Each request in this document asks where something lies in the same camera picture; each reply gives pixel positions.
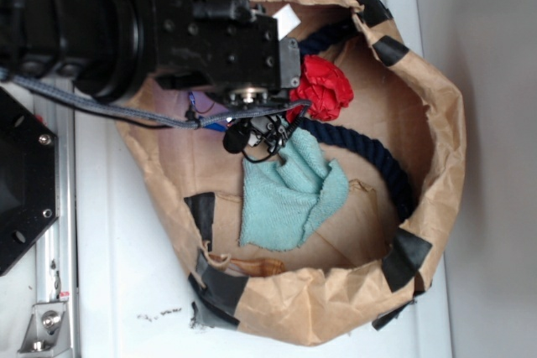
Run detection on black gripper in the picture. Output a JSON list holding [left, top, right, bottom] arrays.
[[93, 0, 302, 108]]

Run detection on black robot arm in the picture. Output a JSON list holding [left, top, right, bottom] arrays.
[[1, 0, 300, 107]]

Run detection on red crumpled paper ball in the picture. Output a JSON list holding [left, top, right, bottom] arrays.
[[289, 55, 354, 122]]

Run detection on teal microfiber cloth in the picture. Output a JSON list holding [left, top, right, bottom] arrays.
[[239, 129, 349, 252]]

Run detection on brown paper bag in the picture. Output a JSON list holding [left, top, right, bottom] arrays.
[[117, 0, 467, 346]]

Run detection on grey braided cable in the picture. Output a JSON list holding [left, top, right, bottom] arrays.
[[8, 75, 314, 130]]

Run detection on dark navy rope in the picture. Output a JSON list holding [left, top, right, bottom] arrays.
[[296, 21, 416, 223]]

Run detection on black octagonal mount plate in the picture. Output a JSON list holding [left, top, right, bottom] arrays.
[[1, 89, 56, 275]]

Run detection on aluminium extrusion rail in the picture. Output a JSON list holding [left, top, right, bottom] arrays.
[[34, 96, 81, 357]]

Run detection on silver corner bracket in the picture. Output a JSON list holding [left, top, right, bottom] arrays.
[[17, 302, 71, 357]]

